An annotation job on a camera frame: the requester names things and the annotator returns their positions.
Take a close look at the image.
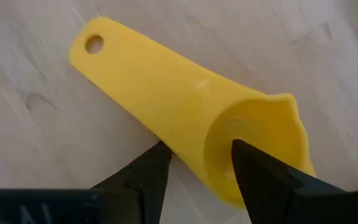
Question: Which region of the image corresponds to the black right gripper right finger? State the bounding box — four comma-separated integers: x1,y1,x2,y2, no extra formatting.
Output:
230,138,358,224

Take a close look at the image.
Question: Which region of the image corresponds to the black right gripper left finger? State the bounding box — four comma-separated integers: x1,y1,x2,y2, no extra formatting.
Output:
90,139,173,224

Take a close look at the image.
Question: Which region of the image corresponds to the yellow measuring cup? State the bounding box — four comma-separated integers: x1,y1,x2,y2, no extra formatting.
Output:
68,15,317,209

